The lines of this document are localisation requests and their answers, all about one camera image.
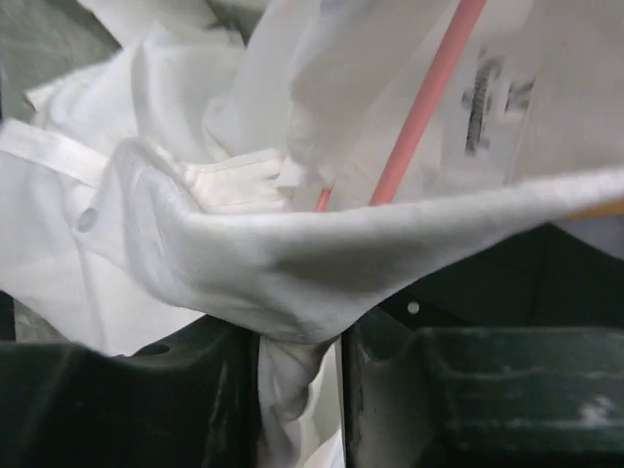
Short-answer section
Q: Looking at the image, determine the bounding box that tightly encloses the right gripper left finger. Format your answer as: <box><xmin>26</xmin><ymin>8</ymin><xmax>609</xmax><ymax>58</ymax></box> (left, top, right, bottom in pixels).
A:
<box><xmin>1</xmin><ymin>296</ymin><xmax>259</xmax><ymax>467</ymax></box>

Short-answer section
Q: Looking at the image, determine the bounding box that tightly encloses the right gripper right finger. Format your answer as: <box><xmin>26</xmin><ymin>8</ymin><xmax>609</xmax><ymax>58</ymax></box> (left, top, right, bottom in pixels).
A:
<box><xmin>342</xmin><ymin>308</ymin><xmax>623</xmax><ymax>467</ymax></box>

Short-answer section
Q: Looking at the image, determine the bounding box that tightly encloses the white shirt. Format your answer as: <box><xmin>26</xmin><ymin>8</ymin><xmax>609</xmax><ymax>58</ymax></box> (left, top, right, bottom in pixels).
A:
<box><xmin>1</xmin><ymin>1</ymin><xmax>623</xmax><ymax>467</ymax></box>

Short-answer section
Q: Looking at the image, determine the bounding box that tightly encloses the pink wire hanger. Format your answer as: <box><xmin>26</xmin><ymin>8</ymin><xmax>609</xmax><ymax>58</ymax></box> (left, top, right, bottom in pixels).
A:
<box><xmin>314</xmin><ymin>0</ymin><xmax>488</xmax><ymax>214</ymax></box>

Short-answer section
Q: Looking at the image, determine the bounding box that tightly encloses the black shirt front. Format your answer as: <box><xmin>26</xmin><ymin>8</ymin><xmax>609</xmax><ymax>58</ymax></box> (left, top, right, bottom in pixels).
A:
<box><xmin>380</xmin><ymin>216</ymin><xmax>623</xmax><ymax>329</ymax></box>

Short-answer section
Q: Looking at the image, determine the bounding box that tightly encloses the wooden clothes rack frame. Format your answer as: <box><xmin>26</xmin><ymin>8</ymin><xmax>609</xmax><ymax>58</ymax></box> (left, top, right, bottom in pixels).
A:
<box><xmin>560</xmin><ymin>198</ymin><xmax>624</xmax><ymax>220</ymax></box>

